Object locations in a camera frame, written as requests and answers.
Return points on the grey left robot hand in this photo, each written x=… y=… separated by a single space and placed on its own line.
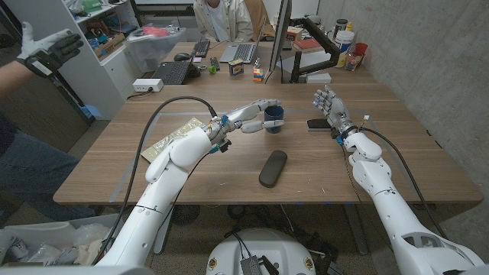
x=238 y=116

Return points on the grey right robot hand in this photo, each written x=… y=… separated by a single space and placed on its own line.
x=338 y=112

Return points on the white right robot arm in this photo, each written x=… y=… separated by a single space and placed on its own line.
x=393 y=214

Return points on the bare operator forearm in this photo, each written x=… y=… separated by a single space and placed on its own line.
x=13 y=78

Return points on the black chalkboard eraser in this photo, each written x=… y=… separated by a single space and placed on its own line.
x=317 y=124

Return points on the dark blue mug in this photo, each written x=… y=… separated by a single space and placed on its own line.
x=273 y=114

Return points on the black glasses case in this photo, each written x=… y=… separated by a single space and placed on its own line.
x=272 y=169

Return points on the white and black gloved hand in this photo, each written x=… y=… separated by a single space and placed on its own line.
x=44 y=51

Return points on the flat white box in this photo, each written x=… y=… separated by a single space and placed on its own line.
x=318 y=78

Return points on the colourful puzzle cube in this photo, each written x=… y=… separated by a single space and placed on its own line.
x=258 y=75

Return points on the small printed box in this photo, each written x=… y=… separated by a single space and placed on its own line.
x=236 y=67

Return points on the clear glass jar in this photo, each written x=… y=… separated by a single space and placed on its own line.
x=353 y=62

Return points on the small green object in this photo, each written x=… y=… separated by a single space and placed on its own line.
x=212 y=69

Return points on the black remote control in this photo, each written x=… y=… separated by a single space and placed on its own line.
x=214 y=63

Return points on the beige embossed mat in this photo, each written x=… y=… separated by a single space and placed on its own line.
x=179 y=133

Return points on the silver laptop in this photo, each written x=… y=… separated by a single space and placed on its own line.
x=240 y=51

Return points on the red cup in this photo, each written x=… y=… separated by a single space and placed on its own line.
x=360 y=49

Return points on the white plastic tub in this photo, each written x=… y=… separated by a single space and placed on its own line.
x=344 y=41

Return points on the red book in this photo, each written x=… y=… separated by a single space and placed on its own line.
x=307 y=45

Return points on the small black keyboard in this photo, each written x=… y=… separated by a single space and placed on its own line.
x=201 y=47

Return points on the large black keyboard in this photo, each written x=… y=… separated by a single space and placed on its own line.
x=172 y=72

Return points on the black computer mouse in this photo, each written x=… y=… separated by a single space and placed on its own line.
x=182 y=57

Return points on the yellow bottle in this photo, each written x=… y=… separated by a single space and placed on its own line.
x=349 y=26

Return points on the black lidded jar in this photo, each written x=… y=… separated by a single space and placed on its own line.
x=340 y=26

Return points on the orange box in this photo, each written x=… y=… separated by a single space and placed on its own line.
x=294 y=33

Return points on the computer monitor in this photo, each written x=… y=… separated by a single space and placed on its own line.
x=280 y=34

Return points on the white power strip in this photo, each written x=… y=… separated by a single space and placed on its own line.
x=147 y=85

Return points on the seated person in beige jacket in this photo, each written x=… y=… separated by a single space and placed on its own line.
x=225 y=19

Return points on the brown chair back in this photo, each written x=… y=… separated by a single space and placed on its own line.
x=261 y=17

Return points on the clear plastic storage bin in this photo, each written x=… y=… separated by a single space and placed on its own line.
x=153 y=49

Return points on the black round fan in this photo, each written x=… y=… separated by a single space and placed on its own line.
x=187 y=215

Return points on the grey table leg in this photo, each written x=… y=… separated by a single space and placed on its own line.
x=162 y=238
x=355 y=233

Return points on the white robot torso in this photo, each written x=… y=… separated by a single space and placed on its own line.
x=263 y=244

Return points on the cardboard box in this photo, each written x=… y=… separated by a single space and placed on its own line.
x=109 y=46

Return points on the grey heatsink module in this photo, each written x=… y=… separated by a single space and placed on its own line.
x=251 y=266

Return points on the white shelf unit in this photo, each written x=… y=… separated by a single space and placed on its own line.
x=91 y=76

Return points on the operator body in jeans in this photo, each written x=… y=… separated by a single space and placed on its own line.
x=30 y=172

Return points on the white plastic bin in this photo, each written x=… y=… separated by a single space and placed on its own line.
x=42 y=231

